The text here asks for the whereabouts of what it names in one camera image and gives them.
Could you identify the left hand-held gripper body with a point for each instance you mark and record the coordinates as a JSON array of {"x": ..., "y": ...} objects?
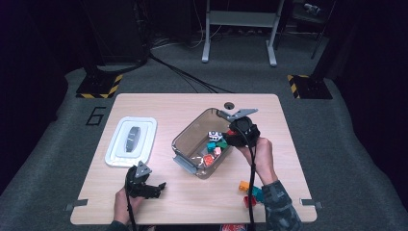
[{"x": 141, "y": 171}]

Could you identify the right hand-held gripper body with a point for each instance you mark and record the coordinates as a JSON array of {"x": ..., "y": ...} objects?
[{"x": 247, "y": 131}]

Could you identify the red toy brick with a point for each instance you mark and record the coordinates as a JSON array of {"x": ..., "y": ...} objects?
[
  {"x": 231, "y": 132},
  {"x": 249, "y": 201}
]

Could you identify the green toy brick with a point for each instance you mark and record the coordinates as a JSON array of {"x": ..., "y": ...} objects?
[{"x": 222, "y": 144}]

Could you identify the teal toy brick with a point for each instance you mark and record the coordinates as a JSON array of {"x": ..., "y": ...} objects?
[
  {"x": 254, "y": 190},
  {"x": 210, "y": 147}
]

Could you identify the clear brown plastic storage box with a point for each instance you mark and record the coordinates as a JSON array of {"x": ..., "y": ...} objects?
[{"x": 192, "y": 138}]

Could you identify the orange toy brick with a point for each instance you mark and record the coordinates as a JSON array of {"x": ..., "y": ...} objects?
[{"x": 243, "y": 185}]

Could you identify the blue toy brick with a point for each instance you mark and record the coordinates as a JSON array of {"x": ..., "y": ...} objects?
[{"x": 259, "y": 198}]

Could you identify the person's right hand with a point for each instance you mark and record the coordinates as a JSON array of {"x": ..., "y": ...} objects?
[{"x": 263, "y": 157}]

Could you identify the person's left hand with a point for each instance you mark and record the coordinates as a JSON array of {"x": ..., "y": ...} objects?
[{"x": 121, "y": 208}]

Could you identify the white plastic box lid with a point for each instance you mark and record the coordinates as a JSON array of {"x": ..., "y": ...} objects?
[{"x": 144, "y": 128}]

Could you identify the grey tape strip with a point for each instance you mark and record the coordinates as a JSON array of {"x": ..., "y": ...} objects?
[
  {"x": 78, "y": 202},
  {"x": 309, "y": 202}
]

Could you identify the red patterned clothing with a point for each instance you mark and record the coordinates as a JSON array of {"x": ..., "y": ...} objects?
[{"x": 233, "y": 227}]

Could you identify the grey metal stand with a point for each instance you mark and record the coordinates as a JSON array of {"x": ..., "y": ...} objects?
[{"x": 240, "y": 18}]

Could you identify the dark side table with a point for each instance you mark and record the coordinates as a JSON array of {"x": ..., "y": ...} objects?
[{"x": 304, "y": 17}]

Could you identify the grey device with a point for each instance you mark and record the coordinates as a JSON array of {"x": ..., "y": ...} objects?
[{"x": 311, "y": 8}]

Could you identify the black cabinet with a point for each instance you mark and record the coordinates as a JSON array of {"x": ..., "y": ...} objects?
[{"x": 115, "y": 32}]

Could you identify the dark curtain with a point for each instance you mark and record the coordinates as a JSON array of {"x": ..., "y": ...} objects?
[
  {"x": 378, "y": 64},
  {"x": 25, "y": 80}
]

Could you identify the black hazard-striped base plate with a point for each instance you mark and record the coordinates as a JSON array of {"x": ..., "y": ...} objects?
[
  {"x": 96, "y": 85},
  {"x": 312, "y": 88}
]

